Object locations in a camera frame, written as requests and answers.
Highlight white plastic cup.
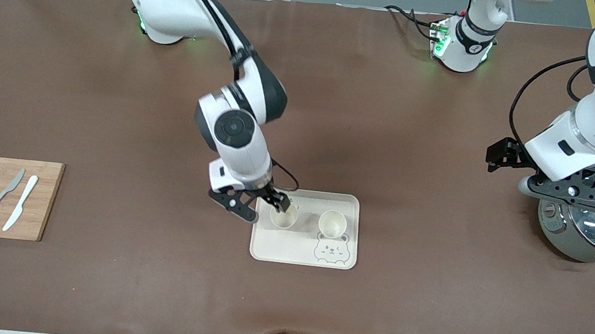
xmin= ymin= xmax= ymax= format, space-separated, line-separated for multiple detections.
xmin=268 ymin=200 xmax=300 ymax=231
xmin=317 ymin=208 xmax=349 ymax=239

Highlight cream bear print tray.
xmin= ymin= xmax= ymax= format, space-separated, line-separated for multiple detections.
xmin=249 ymin=185 xmax=364 ymax=272

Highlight grey-green cooking pot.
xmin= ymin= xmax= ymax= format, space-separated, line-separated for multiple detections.
xmin=532 ymin=195 xmax=595 ymax=270

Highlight brown table mat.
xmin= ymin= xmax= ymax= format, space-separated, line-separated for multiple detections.
xmin=0 ymin=0 xmax=595 ymax=334

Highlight bamboo cutting board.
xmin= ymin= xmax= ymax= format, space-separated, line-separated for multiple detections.
xmin=0 ymin=157 xmax=66 ymax=245

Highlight white plastic knife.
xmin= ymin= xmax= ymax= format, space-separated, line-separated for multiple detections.
xmin=2 ymin=173 xmax=40 ymax=235

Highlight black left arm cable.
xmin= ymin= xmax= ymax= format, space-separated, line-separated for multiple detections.
xmin=505 ymin=49 xmax=595 ymax=154

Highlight black left base cables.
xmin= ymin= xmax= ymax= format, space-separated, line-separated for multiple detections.
xmin=381 ymin=4 xmax=442 ymax=44

